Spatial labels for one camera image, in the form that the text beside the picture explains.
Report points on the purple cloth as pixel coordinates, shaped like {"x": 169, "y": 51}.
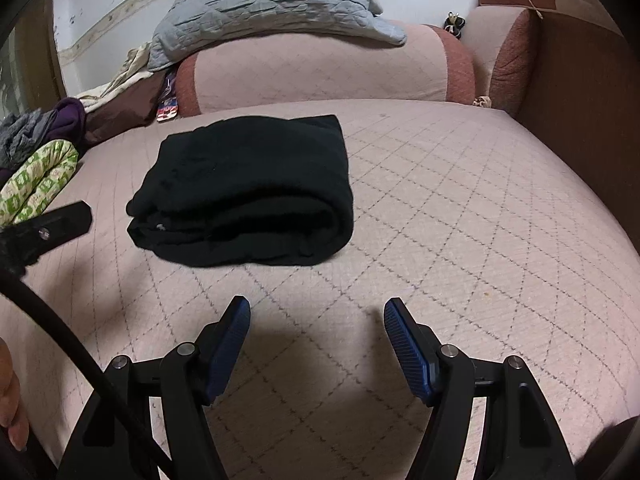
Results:
{"x": 67, "y": 117}

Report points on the cream cloth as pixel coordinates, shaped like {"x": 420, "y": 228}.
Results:
{"x": 120, "y": 85}

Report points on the colourful printed packet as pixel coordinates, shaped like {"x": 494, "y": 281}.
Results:
{"x": 167, "y": 107}

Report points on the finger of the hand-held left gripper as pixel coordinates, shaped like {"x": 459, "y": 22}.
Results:
{"x": 70, "y": 217}

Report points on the pink bolster cushion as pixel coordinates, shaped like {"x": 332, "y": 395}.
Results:
{"x": 325, "y": 70}

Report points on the person's left hand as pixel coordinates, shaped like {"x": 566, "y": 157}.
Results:
{"x": 9, "y": 395}

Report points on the pink quilted sofa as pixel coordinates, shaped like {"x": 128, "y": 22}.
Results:
{"x": 450, "y": 210}

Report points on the grey crumpled cloth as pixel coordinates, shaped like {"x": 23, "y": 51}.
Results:
{"x": 25, "y": 135}

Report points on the green patterned cloth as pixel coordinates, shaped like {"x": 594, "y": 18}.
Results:
{"x": 40, "y": 175}

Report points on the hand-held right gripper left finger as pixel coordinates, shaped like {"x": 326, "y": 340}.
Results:
{"x": 227, "y": 350}

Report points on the small beige tassel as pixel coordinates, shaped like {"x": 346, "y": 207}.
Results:
{"x": 483, "y": 102}

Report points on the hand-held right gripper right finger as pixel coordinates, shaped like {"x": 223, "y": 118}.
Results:
{"x": 407, "y": 350}

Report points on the pink and brown sofa cushion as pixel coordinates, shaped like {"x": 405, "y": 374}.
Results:
{"x": 500, "y": 50}

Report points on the black pants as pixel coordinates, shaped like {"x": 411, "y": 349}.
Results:
{"x": 240, "y": 185}

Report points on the grey quilted blanket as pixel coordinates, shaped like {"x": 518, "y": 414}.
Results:
{"x": 260, "y": 5}

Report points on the small dark ornament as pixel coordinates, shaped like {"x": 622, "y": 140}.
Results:
{"x": 454, "y": 24}

